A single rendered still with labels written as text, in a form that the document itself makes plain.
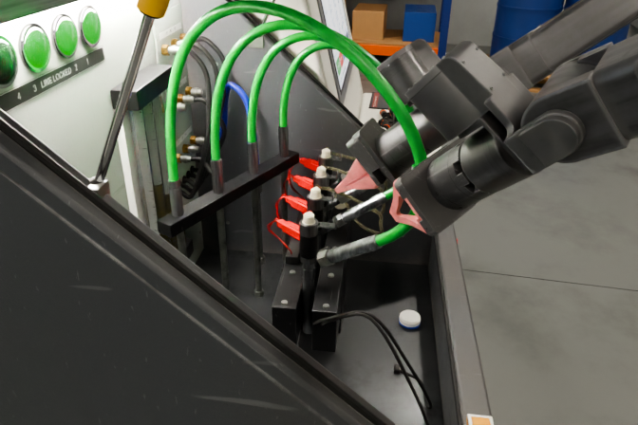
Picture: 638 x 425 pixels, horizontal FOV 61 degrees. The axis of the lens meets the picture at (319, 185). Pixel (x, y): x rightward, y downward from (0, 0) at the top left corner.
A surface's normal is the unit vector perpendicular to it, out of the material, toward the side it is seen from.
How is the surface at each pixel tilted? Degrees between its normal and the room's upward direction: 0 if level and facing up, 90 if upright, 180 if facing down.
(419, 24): 90
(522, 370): 0
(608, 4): 63
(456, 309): 0
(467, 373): 0
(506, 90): 43
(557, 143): 102
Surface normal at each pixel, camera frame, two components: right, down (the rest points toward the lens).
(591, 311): 0.01, -0.89
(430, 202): 0.36, -0.32
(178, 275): 0.69, -0.61
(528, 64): -0.07, 0.09
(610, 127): -0.57, 0.55
